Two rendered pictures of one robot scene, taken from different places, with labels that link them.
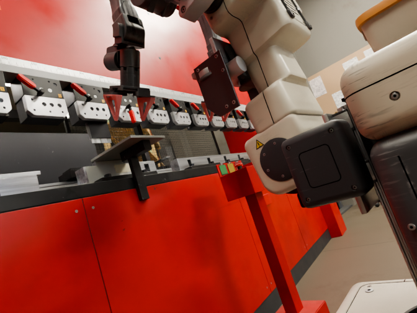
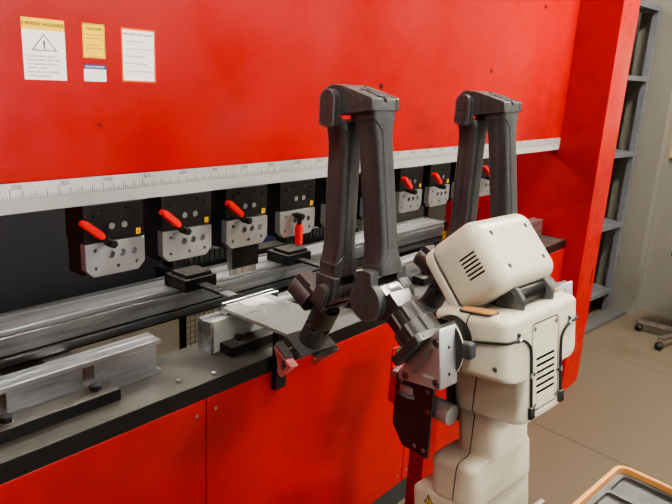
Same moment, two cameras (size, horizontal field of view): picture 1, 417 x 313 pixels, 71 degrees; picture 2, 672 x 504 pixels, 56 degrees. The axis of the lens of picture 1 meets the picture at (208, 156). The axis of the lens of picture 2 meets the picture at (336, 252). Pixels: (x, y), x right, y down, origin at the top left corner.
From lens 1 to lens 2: 107 cm
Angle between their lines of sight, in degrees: 25
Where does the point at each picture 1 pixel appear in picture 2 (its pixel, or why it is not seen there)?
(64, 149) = not seen: hidden behind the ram
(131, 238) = (248, 438)
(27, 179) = (145, 352)
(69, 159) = not seen: hidden behind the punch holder
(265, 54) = (484, 421)
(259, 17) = (497, 389)
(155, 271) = (263, 472)
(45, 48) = (203, 135)
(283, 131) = not seen: outside the picture
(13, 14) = (171, 84)
